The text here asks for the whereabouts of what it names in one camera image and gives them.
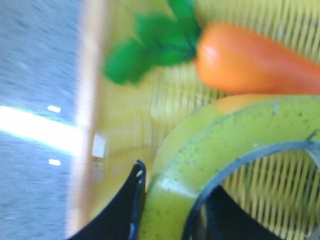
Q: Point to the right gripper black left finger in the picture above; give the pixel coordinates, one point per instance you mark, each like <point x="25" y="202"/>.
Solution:
<point x="120" y="218"/>

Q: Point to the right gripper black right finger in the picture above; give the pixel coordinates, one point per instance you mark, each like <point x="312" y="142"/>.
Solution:
<point x="226" y="220"/>

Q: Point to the yellow tape roll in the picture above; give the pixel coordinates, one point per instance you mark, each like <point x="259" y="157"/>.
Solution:
<point x="211" y="155"/>

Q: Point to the yellow woven basket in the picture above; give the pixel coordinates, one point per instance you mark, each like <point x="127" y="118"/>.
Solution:
<point x="122" y="124"/>

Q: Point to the orange toy carrot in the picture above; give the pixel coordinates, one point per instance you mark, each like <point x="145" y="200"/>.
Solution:
<point x="238" y="46"/>

